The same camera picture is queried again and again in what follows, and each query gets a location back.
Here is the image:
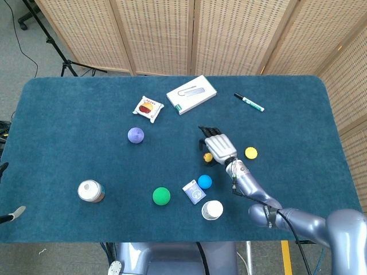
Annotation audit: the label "white paper cup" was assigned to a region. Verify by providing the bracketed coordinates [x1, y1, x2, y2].
[201, 199, 224, 221]

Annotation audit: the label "white lidded jar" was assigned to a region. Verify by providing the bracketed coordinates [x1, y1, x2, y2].
[77, 179, 106, 203]

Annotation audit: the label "white round flange plate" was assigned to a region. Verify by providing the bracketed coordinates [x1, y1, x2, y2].
[107, 260, 123, 275]

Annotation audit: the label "black cable bundle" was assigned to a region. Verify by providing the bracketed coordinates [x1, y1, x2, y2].
[0, 119, 13, 150]

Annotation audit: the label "blue carpet table mat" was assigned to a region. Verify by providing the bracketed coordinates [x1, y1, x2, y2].
[0, 74, 362, 244]

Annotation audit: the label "blue foam ball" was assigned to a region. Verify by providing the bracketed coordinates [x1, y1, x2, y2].
[197, 174, 213, 190]

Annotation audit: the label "black chair leg with caster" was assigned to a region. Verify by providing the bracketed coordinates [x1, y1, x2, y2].
[17, 3, 41, 31]

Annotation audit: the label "black cable on torso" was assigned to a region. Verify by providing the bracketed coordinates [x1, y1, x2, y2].
[196, 242, 209, 275]

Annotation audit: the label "blue cables under table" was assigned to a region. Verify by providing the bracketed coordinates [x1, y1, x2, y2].
[99, 242, 117, 266]

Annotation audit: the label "blue-grey robot torso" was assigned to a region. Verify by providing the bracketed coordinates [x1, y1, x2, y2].
[116, 242, 239, 275]

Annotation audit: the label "white table leg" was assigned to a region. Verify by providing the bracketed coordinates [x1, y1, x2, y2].
[245, 241, 254, 275]

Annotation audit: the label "wicker folding screen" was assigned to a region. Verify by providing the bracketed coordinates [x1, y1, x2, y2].
[34, 0, 367, 184]

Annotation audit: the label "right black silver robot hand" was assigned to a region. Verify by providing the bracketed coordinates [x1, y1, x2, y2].
[197, 125, 238, 167]

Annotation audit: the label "purple foam ball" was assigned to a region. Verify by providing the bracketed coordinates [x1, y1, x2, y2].
[127, 127, 145, 144]

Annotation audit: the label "red yellow snack packet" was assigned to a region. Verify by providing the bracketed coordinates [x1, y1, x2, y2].
[132, 95, 165, 124]

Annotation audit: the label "thin black floor cable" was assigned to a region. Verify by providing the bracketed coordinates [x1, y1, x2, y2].
[4, 0, 39, 78]

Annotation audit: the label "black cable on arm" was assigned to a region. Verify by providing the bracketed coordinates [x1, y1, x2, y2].
[231, 159, 313, 275]

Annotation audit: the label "green foam ball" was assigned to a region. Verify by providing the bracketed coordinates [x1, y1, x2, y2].
[152, 187, 171, 206]

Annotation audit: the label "black tripod stand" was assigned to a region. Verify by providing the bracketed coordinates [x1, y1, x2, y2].
[22, 0, 108, 77]

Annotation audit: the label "white box with green label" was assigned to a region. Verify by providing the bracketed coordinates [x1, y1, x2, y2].
[166, 74, 217, 116]

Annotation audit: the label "white green marker pen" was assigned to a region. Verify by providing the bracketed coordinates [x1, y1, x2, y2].
[233, 92, 266, 113]

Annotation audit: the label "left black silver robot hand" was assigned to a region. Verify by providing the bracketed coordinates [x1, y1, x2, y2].
[0, 162, 26, 225]

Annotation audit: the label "small blue white packet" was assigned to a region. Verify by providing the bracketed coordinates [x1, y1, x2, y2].
[182, 179, 207, 205]

